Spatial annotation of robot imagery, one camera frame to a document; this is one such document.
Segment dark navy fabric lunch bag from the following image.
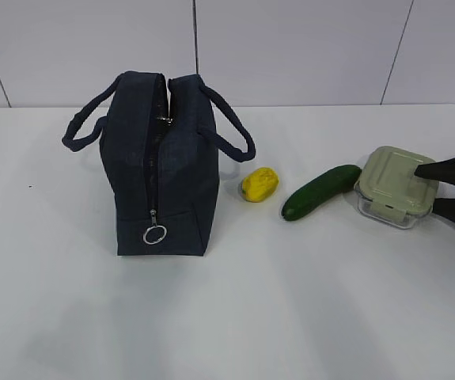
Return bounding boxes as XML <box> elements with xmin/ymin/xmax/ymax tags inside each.
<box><xmin>62</xmin><ymin>71</ymin><xmax>256</xmax><ymax>257</ymax></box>

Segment glass container with green lid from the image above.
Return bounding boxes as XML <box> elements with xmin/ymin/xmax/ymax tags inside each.
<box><xmin>355</xmin><ymin>146</ymin><xmax>438</xmax><ymax>230</ymax></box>

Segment green cucumber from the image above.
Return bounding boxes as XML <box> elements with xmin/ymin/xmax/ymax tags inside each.
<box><xmin>281</xmin><ymin>165</ymin><xmax>362</xmax><ymax>222</ymax></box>

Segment silver zipper pull ring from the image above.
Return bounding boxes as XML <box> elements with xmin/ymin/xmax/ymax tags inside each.
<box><xmin>142</xmin><ymin>223</ymin><xmax>168</xmax><ymax>245</ymax></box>

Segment yellow lemon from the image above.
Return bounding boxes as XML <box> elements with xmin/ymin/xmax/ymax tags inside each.
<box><xmin>241</xmin><ymin>167</ymin><xmax>279</xmax><ymax>203</ymax></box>

